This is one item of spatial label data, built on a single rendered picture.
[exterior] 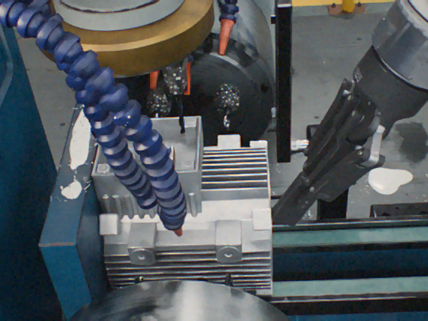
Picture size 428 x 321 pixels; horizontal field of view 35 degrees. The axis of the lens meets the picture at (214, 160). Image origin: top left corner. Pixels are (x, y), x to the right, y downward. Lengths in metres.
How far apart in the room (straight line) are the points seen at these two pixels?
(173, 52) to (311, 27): 1.05
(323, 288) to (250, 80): 0.31
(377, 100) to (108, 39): 0.25
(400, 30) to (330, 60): 0.92
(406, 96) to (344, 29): 1.02
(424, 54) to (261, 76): 0.41
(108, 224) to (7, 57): 0.26
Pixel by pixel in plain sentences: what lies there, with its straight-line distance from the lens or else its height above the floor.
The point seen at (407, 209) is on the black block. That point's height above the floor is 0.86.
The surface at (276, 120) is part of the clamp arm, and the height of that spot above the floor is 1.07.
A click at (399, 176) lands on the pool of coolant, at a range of 1.25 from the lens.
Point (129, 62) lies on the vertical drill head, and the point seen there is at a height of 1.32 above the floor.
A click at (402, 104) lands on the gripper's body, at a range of 0.65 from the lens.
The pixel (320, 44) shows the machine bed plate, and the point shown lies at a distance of 1.59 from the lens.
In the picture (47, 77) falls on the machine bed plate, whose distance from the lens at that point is 1.58.
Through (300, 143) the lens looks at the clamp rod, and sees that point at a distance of 0.96.
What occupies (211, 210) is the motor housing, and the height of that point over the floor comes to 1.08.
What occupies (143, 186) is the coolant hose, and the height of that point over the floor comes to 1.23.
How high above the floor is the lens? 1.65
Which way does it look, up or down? 42 degrees down
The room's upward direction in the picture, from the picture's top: 5 degrees counter-clockwise
